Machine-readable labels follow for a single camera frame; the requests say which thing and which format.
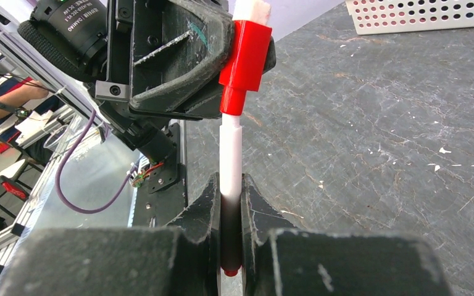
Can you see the white plastic basket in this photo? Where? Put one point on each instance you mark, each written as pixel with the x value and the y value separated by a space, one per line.
pixel 372 17

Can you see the red white marker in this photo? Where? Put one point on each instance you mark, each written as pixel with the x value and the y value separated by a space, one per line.
pixel 230 188

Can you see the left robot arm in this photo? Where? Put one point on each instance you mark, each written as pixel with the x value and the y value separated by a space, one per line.
pixel 70 36

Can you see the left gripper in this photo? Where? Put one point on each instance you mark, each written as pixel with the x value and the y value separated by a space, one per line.
pixel 162 61

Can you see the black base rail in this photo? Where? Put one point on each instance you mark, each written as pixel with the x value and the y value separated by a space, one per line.
pixel 163 193

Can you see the red pen cap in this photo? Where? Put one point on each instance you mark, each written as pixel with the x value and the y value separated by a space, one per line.
pixel 243 71

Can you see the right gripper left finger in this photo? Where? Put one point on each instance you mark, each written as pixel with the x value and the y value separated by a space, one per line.
pixel 179 258

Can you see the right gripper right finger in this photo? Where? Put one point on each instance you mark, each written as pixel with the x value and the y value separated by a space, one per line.
pixel 281 259

